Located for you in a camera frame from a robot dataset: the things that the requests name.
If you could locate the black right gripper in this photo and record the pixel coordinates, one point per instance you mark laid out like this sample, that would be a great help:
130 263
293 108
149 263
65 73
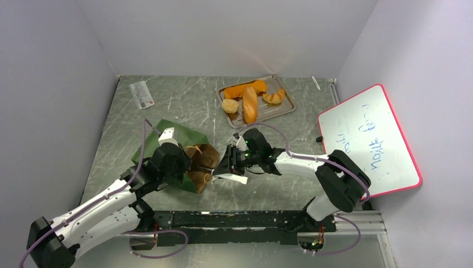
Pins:
230 163

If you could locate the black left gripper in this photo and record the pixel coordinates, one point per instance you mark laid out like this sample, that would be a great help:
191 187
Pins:
185 161

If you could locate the metal tongs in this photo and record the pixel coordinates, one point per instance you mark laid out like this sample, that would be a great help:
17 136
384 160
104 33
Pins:
210 176

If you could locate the green paper bag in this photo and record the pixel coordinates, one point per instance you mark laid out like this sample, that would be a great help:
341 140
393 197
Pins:
197 147

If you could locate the fake baguette loaf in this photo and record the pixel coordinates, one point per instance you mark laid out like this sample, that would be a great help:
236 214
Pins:
250 105

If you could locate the fake round bread roll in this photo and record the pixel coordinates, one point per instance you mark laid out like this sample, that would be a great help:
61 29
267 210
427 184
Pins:
230 106

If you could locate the fake croissant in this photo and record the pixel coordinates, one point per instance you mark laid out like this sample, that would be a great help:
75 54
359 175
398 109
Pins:
276 98

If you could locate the orange fake braided bread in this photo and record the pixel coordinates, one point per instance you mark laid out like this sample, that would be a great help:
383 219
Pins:
237 90

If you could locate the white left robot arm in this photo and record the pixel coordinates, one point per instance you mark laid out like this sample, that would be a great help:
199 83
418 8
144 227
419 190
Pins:
118 209

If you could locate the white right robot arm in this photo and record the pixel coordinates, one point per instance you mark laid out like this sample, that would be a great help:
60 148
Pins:
343 182

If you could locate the white paper receipt card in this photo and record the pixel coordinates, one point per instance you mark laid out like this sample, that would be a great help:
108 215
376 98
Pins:
141 95

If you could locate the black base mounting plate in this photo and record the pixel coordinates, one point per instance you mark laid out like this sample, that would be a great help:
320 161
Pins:
253 226

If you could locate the white marker pen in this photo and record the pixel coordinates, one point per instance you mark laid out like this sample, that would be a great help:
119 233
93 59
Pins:
316 83

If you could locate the pink framed whiteboard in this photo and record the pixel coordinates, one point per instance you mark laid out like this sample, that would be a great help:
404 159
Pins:
366 128

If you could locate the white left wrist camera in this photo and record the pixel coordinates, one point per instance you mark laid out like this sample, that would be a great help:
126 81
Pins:
168 136

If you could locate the aluminium rail frame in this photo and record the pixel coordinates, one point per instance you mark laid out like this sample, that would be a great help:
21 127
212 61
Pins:
359 224

